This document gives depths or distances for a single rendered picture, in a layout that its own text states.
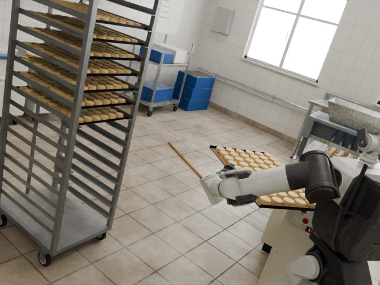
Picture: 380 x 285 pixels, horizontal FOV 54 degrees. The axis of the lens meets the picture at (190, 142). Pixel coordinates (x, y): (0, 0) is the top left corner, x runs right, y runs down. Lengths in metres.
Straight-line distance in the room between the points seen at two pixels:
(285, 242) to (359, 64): 4.15
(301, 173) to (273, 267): 1.25
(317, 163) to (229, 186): 0.31
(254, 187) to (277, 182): 0.08
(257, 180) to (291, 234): 1.06
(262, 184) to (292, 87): 5.15
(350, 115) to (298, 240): 0.99
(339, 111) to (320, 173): 1.59
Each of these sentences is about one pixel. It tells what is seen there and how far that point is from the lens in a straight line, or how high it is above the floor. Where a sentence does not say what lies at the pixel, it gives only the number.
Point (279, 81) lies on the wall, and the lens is 6.47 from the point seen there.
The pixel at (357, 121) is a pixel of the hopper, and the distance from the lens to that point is 2.82.
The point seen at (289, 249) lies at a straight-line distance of 2.35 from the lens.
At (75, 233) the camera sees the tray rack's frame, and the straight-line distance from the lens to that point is 2.61.
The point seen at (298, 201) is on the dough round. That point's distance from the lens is 1.75.
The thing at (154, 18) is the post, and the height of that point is 1.56.
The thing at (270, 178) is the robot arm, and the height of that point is 1.23.
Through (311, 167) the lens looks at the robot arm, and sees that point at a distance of 1.27.
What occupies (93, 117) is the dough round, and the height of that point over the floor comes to 0.97.
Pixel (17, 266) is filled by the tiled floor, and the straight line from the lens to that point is 2.58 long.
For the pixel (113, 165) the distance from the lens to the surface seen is 2.52.
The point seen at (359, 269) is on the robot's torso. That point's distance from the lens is 1.51.
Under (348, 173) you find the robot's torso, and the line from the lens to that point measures 1.34.
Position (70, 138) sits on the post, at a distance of 2.06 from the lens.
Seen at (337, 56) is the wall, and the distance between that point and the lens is 6.18.
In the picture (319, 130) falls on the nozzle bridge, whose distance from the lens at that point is 2.90.
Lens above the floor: 1.70
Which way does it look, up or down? 20 degrees down
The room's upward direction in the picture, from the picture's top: 16 degrees clockwise
